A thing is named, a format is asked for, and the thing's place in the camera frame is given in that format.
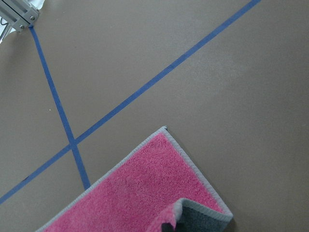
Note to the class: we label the pink towel with grey edge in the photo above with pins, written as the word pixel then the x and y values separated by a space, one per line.
pixel 156 183

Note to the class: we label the brown paper table cover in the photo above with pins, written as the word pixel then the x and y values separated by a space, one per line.
pixel 238 106

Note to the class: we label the aluminium frame post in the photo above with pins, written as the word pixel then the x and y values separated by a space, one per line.
pixel 19 14

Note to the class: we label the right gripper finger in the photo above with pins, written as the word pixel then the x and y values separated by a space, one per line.
pixel 167 227

